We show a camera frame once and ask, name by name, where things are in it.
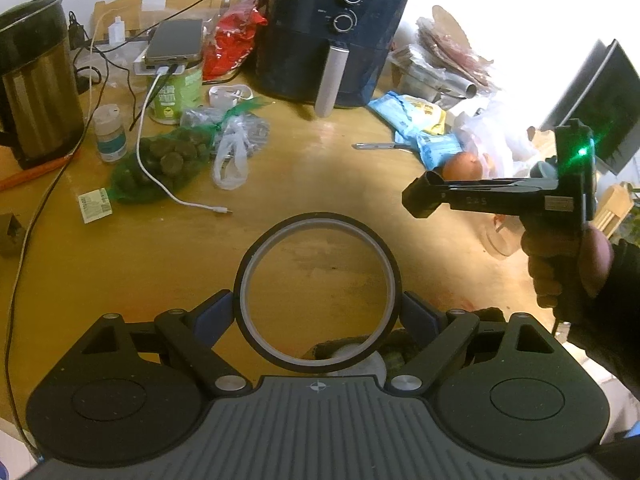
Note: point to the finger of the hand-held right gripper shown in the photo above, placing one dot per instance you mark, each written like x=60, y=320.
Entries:
x=495, y=201
x=490, y=184

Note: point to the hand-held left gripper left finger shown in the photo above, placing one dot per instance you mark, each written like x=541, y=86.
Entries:
x=215, y=317

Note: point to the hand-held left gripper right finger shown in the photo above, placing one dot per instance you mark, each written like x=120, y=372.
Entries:
x=417, y=317

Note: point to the person's right forearm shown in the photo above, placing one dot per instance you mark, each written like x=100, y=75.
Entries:
x=615, y=330

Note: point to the person's right hand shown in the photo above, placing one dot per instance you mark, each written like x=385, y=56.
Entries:
x=597, y=260

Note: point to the orange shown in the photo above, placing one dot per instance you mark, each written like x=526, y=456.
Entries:
x=462, y=166

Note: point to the clear shaker bottle grey lid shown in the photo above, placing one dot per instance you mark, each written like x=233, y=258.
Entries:
x=502, y=240

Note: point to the clear plastic bag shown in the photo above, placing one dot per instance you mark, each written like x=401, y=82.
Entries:
x=500, y=140

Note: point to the blue wipes packet white label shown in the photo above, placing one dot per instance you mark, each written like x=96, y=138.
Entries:
x=440, y=150

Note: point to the black monitor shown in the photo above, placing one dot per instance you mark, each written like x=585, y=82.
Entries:
x=605, y=105

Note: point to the yellow wipes packet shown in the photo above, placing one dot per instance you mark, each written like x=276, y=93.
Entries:
x=427, y=115

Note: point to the foil roll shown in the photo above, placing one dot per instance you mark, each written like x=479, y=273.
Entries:
x=470, y=89

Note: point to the silver utility knife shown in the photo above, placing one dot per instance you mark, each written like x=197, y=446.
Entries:
x=380, y=146

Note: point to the light blue wipes packet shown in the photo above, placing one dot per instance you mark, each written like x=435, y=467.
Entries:
x=395, y=115

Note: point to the pile of packaged food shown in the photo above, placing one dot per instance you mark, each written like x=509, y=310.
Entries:
x=445, y=50

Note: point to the small green label packet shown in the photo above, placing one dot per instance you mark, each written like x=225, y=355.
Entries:
x=96, y=205

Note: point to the green mesh bag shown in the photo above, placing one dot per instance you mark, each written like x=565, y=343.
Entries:
x=170, y=160

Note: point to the clear bag of silver bits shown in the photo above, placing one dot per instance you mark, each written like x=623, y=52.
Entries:
x=240, y=135

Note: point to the small white bottle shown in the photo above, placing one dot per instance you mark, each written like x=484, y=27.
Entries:
x=110, y=135

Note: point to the dark blue air fryer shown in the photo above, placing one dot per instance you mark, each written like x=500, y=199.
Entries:
x=310, y=55

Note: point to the white charger bundle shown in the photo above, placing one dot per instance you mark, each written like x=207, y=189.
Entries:
x=230, y=95

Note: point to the red snack bag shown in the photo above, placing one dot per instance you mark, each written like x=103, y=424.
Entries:
x=230, y=45

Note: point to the smartphone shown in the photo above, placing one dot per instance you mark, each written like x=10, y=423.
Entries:
x=175, y=40

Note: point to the steel electric kettle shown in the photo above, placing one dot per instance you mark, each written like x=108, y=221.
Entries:
x=37, y=85

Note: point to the white usb adapter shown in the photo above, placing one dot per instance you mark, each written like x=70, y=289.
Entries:
x=116, y=29

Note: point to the black charger plug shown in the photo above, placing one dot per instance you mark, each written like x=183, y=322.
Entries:
x=77, y=30

